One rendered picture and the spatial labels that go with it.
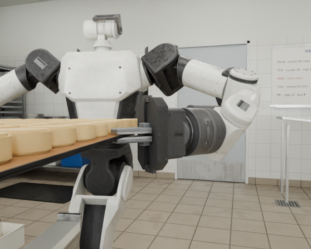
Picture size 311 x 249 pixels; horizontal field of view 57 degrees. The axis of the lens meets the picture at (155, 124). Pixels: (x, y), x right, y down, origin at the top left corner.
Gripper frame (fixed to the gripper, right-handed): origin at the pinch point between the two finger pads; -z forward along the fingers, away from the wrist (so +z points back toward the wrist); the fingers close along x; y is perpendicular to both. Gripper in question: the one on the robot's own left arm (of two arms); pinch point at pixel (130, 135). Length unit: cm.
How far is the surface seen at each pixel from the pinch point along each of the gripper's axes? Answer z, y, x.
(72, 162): 139, -376, -68
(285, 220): 242, -102, -99
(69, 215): -11.3, 3.7, -9.2
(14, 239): 22, -195, -91
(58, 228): -13.2, 5.1, -9.9
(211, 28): 306, -254, 132
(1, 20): 80, -564, 177
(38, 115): 110, -441, 1
